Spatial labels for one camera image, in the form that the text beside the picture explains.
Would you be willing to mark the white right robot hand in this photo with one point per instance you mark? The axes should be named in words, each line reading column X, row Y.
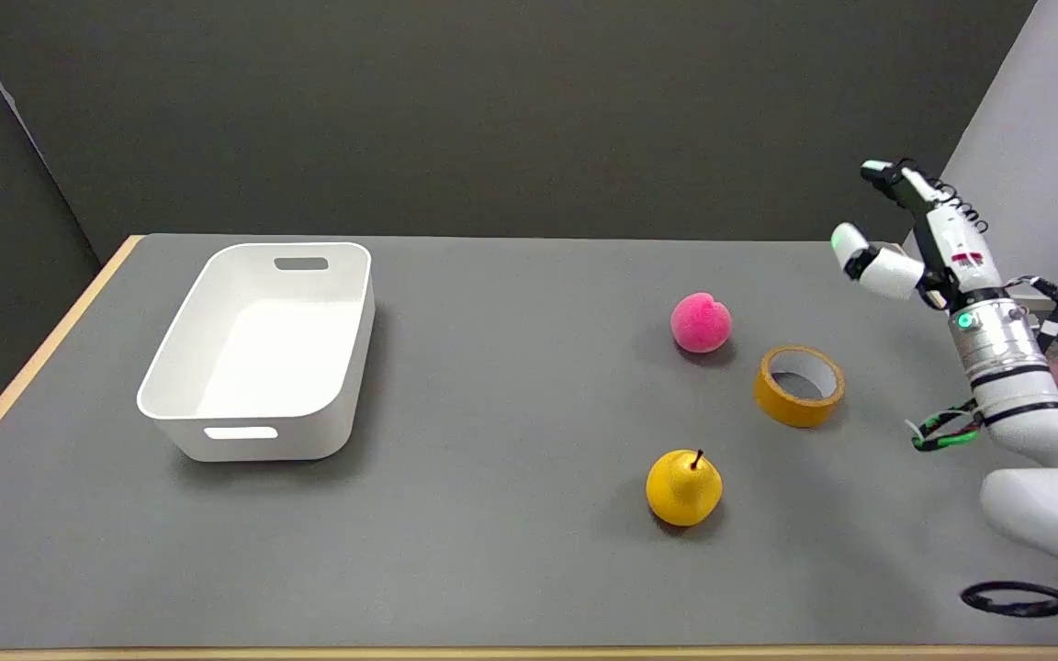
column 938, row 246

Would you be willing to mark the yellow tape roll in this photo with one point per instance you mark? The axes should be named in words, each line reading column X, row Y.
column 799, row 386

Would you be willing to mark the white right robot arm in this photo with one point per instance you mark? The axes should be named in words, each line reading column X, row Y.
column 1025, row 404

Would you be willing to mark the pink fuzzy peach toy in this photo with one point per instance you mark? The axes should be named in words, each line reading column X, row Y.
column 701, row 322

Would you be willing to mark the yellow pear toy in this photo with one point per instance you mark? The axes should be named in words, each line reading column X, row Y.
column 683, row 487

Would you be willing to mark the white plastic bin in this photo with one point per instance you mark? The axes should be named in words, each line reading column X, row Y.
column 263, row 349

